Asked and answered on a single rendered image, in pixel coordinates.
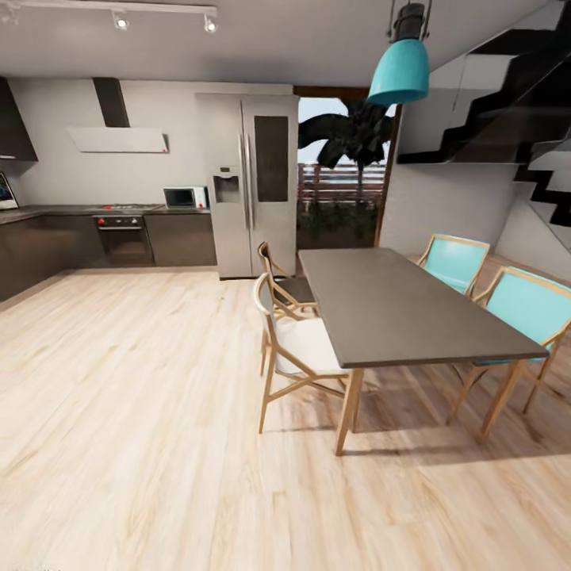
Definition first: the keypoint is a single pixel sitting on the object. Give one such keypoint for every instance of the oven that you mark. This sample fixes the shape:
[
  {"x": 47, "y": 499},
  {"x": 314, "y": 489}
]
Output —
[{"x": 123, "y": 236}]

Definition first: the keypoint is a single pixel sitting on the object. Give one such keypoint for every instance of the straight chair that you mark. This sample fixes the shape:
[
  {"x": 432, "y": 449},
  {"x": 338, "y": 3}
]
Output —
[
  {"x": 292, "y": 292},
  {"x": 536, "y": 306},
  {"x": 298, "y": 348},
  {"x": 455, "y": 261}
]

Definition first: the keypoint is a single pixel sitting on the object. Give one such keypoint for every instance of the microwave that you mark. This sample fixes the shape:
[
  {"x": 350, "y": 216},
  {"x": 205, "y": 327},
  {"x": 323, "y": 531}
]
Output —
[{"x": 187, "y": 197}]

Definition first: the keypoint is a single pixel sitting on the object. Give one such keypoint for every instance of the fixed window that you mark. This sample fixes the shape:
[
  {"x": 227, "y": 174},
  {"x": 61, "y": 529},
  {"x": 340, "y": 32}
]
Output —
[{"x": 345, "y": 154}]

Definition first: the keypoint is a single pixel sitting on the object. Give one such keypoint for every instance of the stairs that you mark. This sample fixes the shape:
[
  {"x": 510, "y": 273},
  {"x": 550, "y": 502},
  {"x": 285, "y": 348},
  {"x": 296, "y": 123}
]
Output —
[{"x": 506, "y": 102}]

